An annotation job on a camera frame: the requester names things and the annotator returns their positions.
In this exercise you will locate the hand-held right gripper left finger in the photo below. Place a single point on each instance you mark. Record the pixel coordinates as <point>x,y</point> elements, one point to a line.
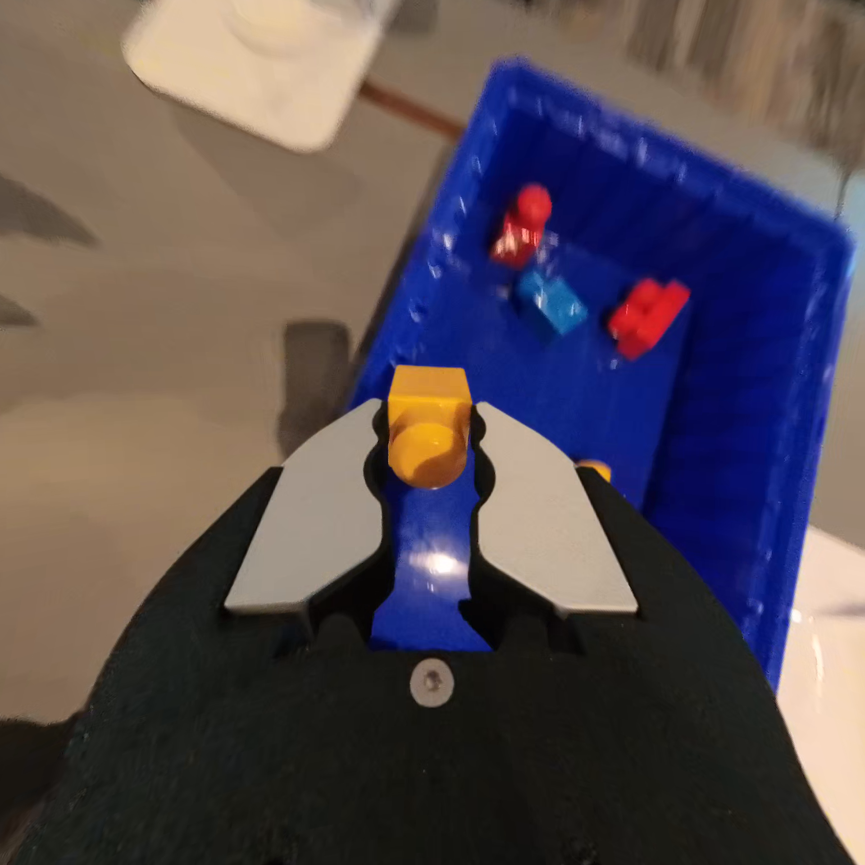
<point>304,527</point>

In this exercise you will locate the white base document stand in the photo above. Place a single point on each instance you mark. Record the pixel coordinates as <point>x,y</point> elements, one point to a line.
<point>270,88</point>

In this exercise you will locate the blue plastic bin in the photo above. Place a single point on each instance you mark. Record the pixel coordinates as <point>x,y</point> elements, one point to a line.
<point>743,378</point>

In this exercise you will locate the pile of colourful toy blocks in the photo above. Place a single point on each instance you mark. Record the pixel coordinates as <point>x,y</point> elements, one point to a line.
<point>645,317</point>

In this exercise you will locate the yellow single-stud block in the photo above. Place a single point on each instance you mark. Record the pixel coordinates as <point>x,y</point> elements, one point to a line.
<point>429,446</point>

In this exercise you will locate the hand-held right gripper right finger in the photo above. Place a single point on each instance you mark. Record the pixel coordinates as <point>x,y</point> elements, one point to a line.
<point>554,534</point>

